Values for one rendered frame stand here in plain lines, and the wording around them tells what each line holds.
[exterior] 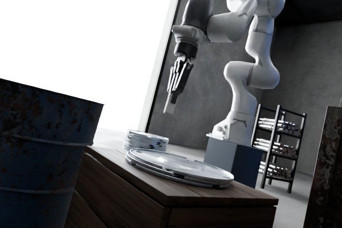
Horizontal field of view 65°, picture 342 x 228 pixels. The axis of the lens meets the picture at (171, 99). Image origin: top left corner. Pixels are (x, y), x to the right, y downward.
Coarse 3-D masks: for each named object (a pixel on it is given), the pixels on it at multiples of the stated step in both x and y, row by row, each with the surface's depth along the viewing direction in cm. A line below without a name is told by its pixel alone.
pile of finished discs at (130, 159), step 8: (128, 152) 76; (128, 160) 68; (136, 160) 65; (144, 168) 62; (152, 168) 61; (160, 176) 60; (168, 176) 60; (176, 176) 60; (184, 176) 60; (192, 184) 60; (200, 184) 61; (208, 184) 61; (216, 184) 63; (224, 184) 65
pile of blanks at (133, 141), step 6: (126, 132) 179; (126, 138) 174; (132, 138) 177; (138, 138) 168; (144, 138) 168; (150, 138) 168; (126, 144) 172; (132, 144) 169; (138, 144) 167; (144, 144) 167; (150, 144) 168; (156, 144) 169; (162, 144) 180; (126, 150) 171; (156, 150) 175; (162, 150) 173
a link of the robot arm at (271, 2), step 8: (264, 0) 115; (272, 0) 113; (280, 0) 113; (264, 8) 116; (272, 8) 114; (280, 8) 115; (256, 16) 126; (264, 16) 120; (272, 16) 118; (256, 24) 124; (264, 24) 122; (272, 24) 124; (264, 32) 123; (272, 32) 126
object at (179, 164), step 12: (132, 156) 68; (144, 156) 72; (156, 156) 78; (168, 156) 84; (180, 156) 88; (168, 168) 63; (180, 168) 67; (192, 168) 69; (204, 168) 77; (216, 168) 82; (216, 180) 62; (228, 180) 65
